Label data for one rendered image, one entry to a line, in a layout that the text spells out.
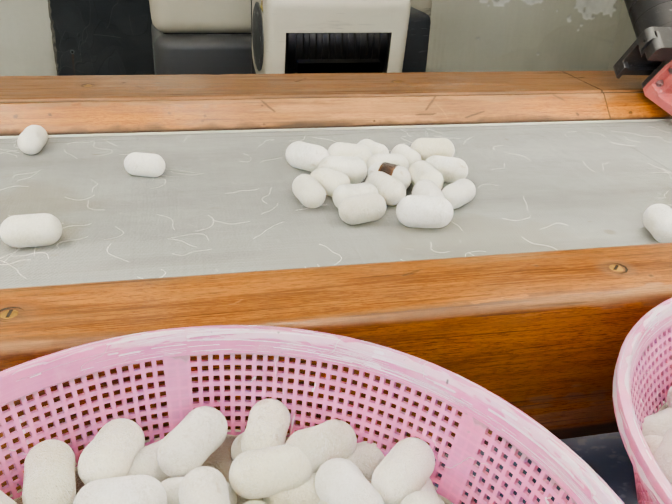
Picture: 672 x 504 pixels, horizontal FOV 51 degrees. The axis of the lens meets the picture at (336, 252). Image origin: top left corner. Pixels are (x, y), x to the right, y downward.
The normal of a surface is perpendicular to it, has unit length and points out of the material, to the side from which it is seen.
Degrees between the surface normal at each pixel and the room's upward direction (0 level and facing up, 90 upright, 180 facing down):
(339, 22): 98
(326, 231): 0
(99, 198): 0
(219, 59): 90
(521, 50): 90
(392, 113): 45
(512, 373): 90
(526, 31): 90
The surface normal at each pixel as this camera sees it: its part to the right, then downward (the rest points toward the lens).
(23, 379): 0.64, 0.13
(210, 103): 0.18, -0.30
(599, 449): 0.04, -0.89
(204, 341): 0.18, 0.21
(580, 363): 0.22, 0.46
